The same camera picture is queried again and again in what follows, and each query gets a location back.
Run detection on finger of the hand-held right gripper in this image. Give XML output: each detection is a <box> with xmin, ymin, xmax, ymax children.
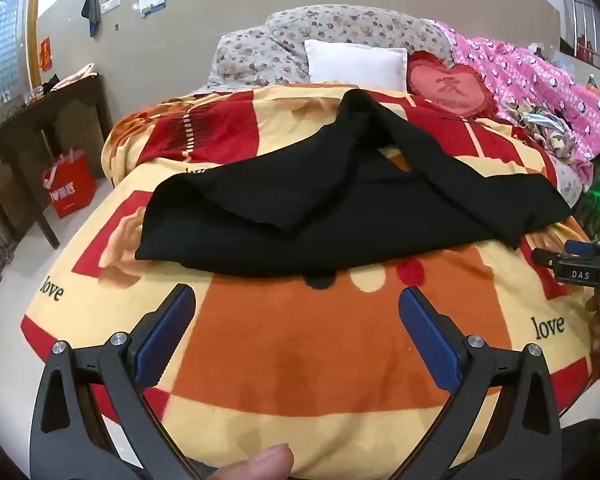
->
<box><xmin>531</xmin><ymin>246</ymin><xmax>563</xmax><ymax>272</ymax></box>
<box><xmin>564</xmin><ymin>240</ymin><xmax>600</xmax><ymax>257</ymax></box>

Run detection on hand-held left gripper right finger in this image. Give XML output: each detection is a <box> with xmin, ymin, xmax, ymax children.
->
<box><xmin>387</xmin><ymin>286</ymin><xmax>563</xmax><ymax>480</ymax></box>

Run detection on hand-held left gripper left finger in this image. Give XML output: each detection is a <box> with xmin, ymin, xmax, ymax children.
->
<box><xmin>29</xmin><ymin>283</ymin><xmax>216</xmax><ymax>480</ymax></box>

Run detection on black pants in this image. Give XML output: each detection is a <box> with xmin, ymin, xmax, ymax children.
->
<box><xmin>135</xmin><ymin>89</ymin><xmax>573</xmax><ymax>278</ymax></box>

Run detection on person's left hand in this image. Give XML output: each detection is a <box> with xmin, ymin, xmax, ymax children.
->
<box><xmin>214</xmin><ymin>444</ymin><xmax>296</xmax><ymax>480</ymax></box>

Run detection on crumpled floral cloth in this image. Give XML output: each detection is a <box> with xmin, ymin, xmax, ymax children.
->
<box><xmin>497</xmin><ymin>97</ymin><xmax>596</xmax><ymax>206</ymax></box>

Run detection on printed red yellow blanket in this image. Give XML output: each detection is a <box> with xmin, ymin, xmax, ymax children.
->
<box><xmin>20</xmin><ymin>82</ymin><xmax>600</xmax><ymax>478</ymax></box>

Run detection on red shopping bag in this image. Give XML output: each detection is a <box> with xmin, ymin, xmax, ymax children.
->
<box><xmin>42</xmin><ymin>147</ymin><xmax>98</xmax><ymax>220</ymax></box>

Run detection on pink printed quilt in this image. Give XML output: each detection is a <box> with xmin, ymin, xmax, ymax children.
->
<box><xmin>437</xmin><ymin>22</ymin><xmax>600</xmax><ymax>163</ymax></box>

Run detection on red heart cushion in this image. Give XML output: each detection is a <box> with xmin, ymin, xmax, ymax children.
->
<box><xmin>406</xmin><ymin>51</ymin><xmax>501</xmax><ymax>120</ymax></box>

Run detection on stainless steel railing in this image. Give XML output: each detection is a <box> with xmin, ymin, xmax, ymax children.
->
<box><xmin>559</xmin><ymin>0</ymin><xmax>600</xmax><ymax>73</ymax></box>

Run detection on dark wooden table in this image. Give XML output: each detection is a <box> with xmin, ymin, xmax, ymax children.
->
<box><xmin>0</xmin><ymin>74</ymin><xmax>113</xmax><ymax>251</ymax></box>

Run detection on pink cloth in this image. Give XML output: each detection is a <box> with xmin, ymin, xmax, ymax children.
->
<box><xmin>50</xmin><ymin>62</ymin><xmax>100</xmax><ymax>92</ymax></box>

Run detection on white pillow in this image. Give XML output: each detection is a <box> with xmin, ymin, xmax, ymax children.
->
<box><xmin>304</xmin><ymin>39</ymin><xmax>410</xmax><ymax>93</ymax></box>

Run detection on grey floral quilt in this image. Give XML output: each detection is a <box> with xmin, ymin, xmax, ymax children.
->
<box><xmin>207</xmin><ymin>4</ymin><xmax>458</xmax><ymax>93</ymax></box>

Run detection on glass block window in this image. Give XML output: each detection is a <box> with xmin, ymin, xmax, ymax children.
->
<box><xmin>0</xmin><ymin>0</ymin><xmax>33</xmax><ymax>121</ymax></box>

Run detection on dark hanging cloth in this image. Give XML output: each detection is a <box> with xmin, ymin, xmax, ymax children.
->
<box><xmin>81</xmin><ymin>0</ymin><xmax>102</xmax><ymax>38</ymax></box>

